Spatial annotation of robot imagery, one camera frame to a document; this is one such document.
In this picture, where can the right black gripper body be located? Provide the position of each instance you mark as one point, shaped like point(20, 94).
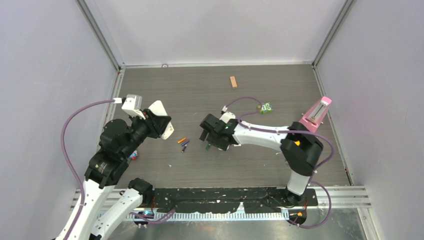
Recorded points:
point(213, 139)

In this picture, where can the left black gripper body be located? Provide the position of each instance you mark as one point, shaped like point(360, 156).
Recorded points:
point(155, 130)

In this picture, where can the large white remote control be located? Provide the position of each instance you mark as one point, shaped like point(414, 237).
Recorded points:
point(158, 108)

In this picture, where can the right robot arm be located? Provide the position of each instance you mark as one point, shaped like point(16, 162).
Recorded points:
point(300, 147)

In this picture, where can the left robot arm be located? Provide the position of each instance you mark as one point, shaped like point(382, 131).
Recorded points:
point(117, 142)

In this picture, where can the small toy figure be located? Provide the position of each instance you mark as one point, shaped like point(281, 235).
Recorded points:
point(134, 155)

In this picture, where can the green monster cube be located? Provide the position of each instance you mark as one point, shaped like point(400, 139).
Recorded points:
point(265, 108)

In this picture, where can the wooden block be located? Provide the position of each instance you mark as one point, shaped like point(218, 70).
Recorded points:
point(233, 82)

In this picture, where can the pink metronome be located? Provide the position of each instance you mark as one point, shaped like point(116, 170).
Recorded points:
point(313, 118)

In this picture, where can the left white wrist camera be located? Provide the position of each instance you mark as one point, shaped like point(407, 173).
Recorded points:
point(132, 104)

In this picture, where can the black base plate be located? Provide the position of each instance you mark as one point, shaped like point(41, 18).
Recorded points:
point(224, 200)

